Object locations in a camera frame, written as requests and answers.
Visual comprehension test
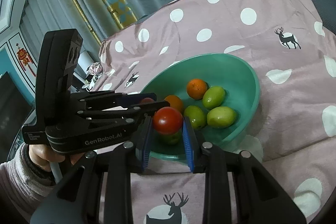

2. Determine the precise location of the red tomato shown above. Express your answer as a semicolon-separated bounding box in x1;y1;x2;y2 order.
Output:
153;107;183;135
139;97;155;104

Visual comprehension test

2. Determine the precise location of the large orange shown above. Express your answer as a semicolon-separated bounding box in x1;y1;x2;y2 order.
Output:
165;95;185;114

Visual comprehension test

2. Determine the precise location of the large green fruit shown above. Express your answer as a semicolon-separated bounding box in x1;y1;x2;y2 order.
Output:
207;106;237;128

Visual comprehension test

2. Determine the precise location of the small orange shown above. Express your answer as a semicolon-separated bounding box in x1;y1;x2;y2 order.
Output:
186;79;208;100

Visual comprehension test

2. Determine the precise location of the green plastic bowl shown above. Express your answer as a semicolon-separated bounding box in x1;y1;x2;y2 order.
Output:
142;53;260;152

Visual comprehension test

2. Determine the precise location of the left forearm grey sleeve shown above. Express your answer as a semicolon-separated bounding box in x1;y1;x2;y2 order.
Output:
1;144;55;221

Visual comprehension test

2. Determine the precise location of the left hand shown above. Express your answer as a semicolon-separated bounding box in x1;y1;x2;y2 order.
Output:
28;143;85;172

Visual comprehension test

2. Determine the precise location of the pile of clothes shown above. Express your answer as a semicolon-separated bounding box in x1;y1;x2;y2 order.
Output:
82;62;103;92

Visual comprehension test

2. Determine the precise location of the black television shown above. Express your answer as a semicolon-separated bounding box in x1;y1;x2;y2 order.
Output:
0;72;32;162

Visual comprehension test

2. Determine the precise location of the red chinese knot decoration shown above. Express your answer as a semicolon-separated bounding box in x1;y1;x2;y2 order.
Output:
16;43;37;77

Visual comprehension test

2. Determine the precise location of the pink polka dot blanket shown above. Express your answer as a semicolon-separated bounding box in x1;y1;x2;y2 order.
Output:
94;0;335;222

